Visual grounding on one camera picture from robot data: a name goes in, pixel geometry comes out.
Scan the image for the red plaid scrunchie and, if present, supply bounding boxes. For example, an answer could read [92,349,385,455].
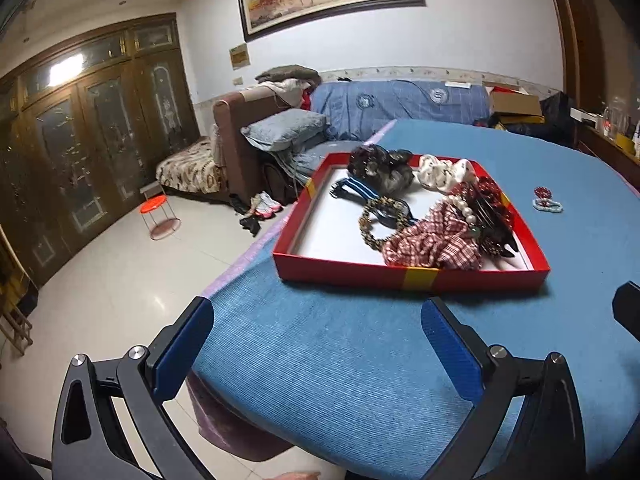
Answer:
[382,205,484,271]

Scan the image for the wooden sideboard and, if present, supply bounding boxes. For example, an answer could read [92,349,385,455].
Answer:
[570,109,640,182]

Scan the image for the patterned sofa throw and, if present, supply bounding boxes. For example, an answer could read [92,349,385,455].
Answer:
[155,139,227,194]

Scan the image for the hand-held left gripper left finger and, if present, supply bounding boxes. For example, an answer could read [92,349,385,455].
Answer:
[50,296,216,480]

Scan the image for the blue striped hair claw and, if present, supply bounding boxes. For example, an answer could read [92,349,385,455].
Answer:
[328,177,419,227]

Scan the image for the pile of clothes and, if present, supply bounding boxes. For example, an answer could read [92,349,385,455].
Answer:
[254,64,321,111]

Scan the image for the red tray box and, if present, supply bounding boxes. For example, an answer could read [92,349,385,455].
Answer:
[272,152,551,294]

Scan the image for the black bag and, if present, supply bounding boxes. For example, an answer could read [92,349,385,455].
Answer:
[537,91,577,144]

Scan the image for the wooden door frame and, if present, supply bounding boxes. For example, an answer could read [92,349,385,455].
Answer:
[542,0,602,112]

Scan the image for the pink white scrunchie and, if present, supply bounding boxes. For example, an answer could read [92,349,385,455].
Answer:
[417,154,477,197]

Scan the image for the blue checked sofa cover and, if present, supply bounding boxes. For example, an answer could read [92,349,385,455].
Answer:
[310,78,494,142]

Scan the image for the black shoes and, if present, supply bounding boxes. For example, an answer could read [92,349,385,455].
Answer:
[228,193,262,237]

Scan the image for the black hair claw clip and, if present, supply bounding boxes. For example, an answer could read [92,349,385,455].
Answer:
[475,196,522,262]

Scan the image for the white pearl bracelet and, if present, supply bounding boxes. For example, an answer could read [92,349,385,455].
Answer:
[444,193,481,234]

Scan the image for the dark brown fuzzy scrunchie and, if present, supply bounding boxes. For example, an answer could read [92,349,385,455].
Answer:
[371,147,417,197]

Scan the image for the clear glass bottles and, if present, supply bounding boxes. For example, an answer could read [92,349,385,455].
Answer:
[599,104,633,142]

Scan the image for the brown sofa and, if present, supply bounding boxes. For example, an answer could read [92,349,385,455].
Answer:
[155,91,321,207]

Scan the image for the grey pillow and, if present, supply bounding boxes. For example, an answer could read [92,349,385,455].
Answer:
[240,109,331,151]

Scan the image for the dark red hair claw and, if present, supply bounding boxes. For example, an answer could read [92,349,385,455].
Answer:
[452,176,517,232]

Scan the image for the pink white sneakers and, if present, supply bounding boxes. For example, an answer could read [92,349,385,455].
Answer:
[249,192,282,220]

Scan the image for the cardboard box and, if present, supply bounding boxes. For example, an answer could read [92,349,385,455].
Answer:
[482,81,546,124]

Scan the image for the red round stool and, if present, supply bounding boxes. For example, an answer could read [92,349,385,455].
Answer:
[138,197,182,242]

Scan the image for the wooden folding rack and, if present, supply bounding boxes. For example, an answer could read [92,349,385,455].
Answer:
[0,279,34,357]

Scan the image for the leopard print hair tie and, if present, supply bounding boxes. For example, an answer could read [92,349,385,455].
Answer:
[358,196,414,252]

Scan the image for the dark maroon scrunchie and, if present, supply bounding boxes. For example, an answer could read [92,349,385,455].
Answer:
[347,144,384,179]

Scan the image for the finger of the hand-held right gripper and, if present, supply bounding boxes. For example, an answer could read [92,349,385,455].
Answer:
[612,282,640,332]

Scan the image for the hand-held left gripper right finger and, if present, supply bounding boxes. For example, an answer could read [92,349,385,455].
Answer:
[421,296,587,480]

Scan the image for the wooden wardrobe with glass doors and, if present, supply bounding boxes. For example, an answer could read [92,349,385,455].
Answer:
[0,12,202,287]

